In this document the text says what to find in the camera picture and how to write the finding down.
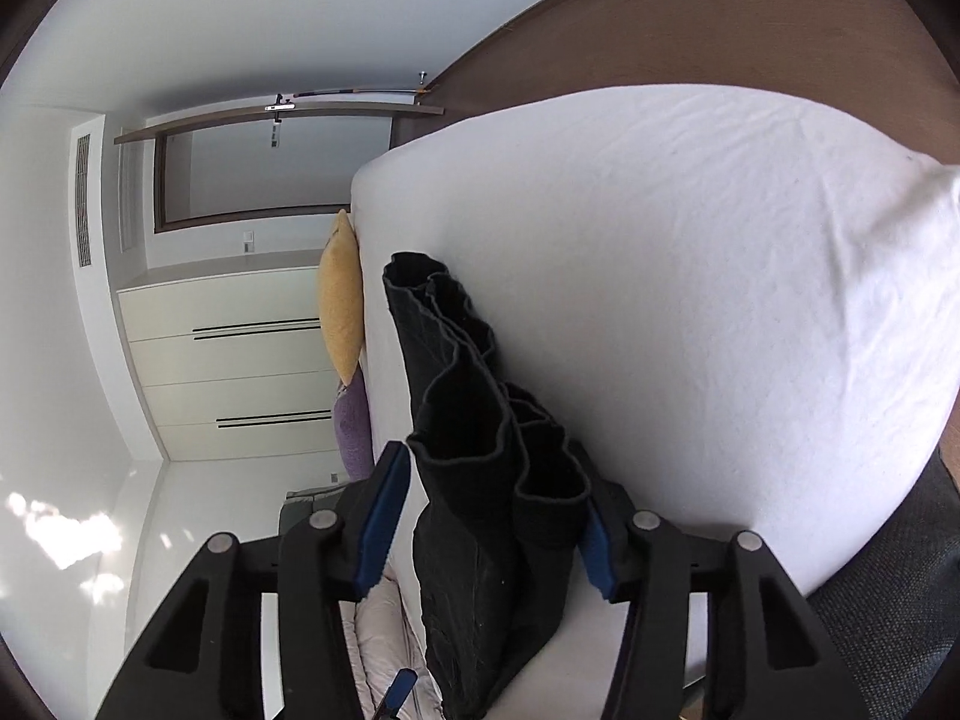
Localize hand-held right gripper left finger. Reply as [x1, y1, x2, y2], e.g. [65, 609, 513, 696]
[94, 441, 412, 720]

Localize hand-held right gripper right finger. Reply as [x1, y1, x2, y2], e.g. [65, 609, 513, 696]
[581, 481, 871, 720]

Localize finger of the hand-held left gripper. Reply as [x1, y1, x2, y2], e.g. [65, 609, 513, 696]
[377, 667, 418, 720]

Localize black pants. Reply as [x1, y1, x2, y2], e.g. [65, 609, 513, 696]
[381, 251, 601, 720]

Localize beige folded duvet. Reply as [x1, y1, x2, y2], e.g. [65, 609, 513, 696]
[352, 577, 451, 720]

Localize purple pillow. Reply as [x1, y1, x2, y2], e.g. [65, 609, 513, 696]
[334, 367, 374, 482]

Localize yellow pillow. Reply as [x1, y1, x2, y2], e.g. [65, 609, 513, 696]
[317, 208, 366, 387]

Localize white wardrobe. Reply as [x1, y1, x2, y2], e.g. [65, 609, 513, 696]
[116, 251, 353, 462]

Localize white bed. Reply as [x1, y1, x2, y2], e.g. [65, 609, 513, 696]
[349, 82, 960, 720]

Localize dark grey rug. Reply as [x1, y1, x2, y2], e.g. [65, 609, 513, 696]
[806, 450, 960, 720]

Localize dark brown door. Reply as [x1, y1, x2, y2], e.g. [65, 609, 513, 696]
[112, 99, 451, 147]

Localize white air vent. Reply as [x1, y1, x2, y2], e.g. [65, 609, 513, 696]
[73, 133, 92, 269]

